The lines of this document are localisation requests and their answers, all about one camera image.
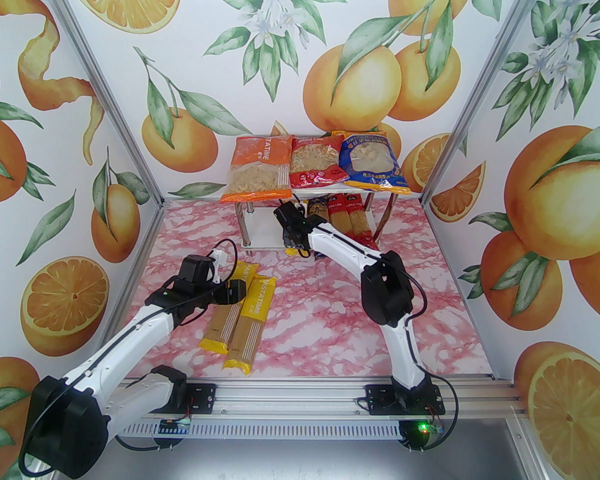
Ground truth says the base black cable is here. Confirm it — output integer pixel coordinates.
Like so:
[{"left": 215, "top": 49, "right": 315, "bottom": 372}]
[
  {"left": 114, "top": 420, "right": 177, "bottom": 455},
  {"left": 397, "top": 375, "right": 461, "bottom": 455}
]

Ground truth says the aluminium frame post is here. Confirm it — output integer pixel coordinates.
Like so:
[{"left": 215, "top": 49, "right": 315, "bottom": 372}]
[
  {"left": 420, "top": 0, "right": 556, "bottom": 206},
  {"left": 32, "top": 0, "right": 165, "bottom": 209}
]

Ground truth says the aluminium mounting rail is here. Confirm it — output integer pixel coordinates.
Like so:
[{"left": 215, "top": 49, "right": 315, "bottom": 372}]
[{"left": 55, "top": 360, "right": 528, "bottom": 421}]

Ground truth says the blue orecchiette pasta bag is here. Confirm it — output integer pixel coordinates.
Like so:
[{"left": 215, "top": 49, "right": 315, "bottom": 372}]
[{"left": 331, "top": 130, "right": 412, "bottom": 195}]

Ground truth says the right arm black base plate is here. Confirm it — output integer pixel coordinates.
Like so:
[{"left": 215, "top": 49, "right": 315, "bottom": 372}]
[{"left": 367, "top": 384, "right": 447, "bottom": 416}]

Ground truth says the dark blue spaghetti pack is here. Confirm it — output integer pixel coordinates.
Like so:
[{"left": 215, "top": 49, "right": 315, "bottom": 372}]
[{"left": 306, "top": 194, "right": 332, "bottom": 261}]

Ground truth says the red spaghetti pack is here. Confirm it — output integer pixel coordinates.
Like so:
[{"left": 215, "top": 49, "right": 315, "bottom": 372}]
[
  {"left": 346, "top": 193, "right": 382, "bottom": 254},
  {"left": 328, "top": 193, "right": 355, "bottom": 236}
]

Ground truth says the white slotted cable duct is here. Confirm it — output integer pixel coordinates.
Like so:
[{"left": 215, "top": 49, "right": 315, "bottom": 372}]
[{"left": 115, "top": 417, "right": 406, "bottom": 440}]

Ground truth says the left base black cable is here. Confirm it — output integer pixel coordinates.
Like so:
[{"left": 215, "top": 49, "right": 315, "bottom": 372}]
[{"left": 114, "top": 420, "right": 177, "bottom": 455}]

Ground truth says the white two-tier shelf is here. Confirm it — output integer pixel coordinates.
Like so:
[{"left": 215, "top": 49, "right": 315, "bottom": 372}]
[{"left": 228, "top": 133, "right": 422, "bottom": 251}]

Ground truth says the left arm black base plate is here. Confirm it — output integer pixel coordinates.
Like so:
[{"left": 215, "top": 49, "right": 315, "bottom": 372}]
[{"left": 185, "top": 382, "right": 217, "bottom": 414}]

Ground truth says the red fusilli pasta bag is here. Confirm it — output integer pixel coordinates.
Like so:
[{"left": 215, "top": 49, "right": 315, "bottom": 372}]
[{"left": 289, "top": 135, "right": 350, "bottom": 190}]

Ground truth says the right base black cable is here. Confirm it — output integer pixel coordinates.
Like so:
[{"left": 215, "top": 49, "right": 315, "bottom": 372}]
[{"left": 397, "top": 375, "right": 461, "bottom": 455}]

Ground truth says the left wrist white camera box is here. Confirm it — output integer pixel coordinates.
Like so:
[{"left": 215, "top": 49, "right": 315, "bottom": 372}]
[{"left": 207, "top": 249, "right": 227, "bottom": 285}]

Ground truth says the orange pasta bag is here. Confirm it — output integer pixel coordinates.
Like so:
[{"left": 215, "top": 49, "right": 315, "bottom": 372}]
[{"left": 220, "top": 135, "right": 295, "bottom": 204}]

